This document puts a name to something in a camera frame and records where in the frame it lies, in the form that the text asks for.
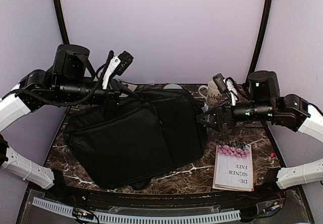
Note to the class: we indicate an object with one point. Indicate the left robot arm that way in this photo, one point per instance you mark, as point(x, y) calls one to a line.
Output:
point(73, 81)

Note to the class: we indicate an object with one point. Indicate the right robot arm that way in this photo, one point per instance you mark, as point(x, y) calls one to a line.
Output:
point(266, 104)

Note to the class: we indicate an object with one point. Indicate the black right frame post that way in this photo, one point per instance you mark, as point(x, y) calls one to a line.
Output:
point(260, 37)

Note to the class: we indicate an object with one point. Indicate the black student backpack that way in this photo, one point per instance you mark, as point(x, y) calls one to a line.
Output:
point(140, 139)

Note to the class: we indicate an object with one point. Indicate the pale green bowl centre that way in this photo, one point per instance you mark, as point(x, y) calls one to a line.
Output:
point(172, 86)

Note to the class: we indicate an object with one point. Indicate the cream floral mug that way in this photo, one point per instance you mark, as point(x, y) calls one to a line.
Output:
point(210, 93)

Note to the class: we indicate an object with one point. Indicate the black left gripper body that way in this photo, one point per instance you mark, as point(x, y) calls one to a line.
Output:
point(111, 95)

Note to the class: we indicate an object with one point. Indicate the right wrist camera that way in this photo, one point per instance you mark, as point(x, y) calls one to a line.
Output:
point(226, 86)

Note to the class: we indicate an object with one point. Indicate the white slotted cable duct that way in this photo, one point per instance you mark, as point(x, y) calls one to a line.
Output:
point(132, 215)

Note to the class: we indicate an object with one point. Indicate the black frame post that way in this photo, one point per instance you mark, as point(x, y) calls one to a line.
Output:
point(61, 21)
point(260, 37)

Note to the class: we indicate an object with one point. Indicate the white book with pink flowers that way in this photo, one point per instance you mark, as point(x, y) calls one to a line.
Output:
point(233, 169)

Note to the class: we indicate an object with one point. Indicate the black left frame post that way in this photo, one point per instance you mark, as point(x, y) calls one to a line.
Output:
point(61, 21)

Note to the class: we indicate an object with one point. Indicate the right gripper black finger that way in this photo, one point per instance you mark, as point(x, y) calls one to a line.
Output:
point(213, 125)
point(210, 115)

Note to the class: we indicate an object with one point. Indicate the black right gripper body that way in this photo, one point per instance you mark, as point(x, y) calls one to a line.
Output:
point(228, 109)

